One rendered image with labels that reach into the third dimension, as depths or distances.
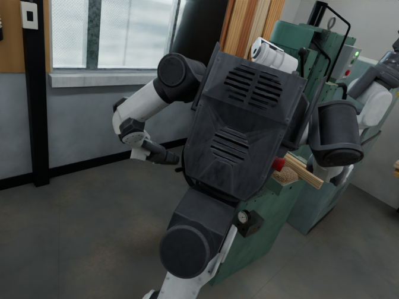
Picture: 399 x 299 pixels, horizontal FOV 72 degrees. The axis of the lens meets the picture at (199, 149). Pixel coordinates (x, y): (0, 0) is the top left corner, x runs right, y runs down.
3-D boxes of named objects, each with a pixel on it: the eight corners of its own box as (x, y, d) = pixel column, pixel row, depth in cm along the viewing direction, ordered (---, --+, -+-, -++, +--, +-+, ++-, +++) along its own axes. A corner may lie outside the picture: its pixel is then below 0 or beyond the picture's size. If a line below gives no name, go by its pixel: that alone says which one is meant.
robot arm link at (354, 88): (411, 83, 77) (379, 116, 82) (383, 72, 86) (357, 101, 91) (388, 64, 73) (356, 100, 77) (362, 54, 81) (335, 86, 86)
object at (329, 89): (303, 107, 142) (315, 79, 135) (312, 106, 148) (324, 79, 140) (317, 114, 137) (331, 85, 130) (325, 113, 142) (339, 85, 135)
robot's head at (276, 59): (288, 87, 75) (301, 57, 75) (257, 72, 72) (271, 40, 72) (276, 88, 82) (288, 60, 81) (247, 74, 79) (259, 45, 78)
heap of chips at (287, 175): (267, 172, 125) (270, 166, 123) (285, 167, 133) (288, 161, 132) (282, 184, 119) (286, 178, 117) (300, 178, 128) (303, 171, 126)
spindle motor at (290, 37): (246, 84, 136) (268, 16, 121) (268, 84, 147) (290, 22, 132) (273, 98, 125) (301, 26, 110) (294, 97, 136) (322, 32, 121)
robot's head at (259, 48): (288, 64, 73) (287, 46, 77) (261, 49, 71) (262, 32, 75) (273, 79, 78) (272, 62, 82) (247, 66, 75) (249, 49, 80)
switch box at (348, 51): (327, 75, 140) (342, 43, 132) (336, 76, 146) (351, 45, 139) (338, 79, 136) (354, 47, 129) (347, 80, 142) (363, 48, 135)
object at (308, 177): (227, 126, 161) (228, 119, 159) (229, 125, 163) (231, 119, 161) (317, 189, 123) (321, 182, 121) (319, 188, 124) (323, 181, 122)
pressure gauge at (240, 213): (234, 220, 135) (239, 208, 132) (240, 218, 138) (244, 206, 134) (243, 229, 132) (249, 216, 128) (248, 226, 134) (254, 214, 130)
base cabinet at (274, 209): (173, 236, 197) (195, 153, 163) (229, 213, 233) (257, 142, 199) (211, 288, 169) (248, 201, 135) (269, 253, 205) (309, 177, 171)
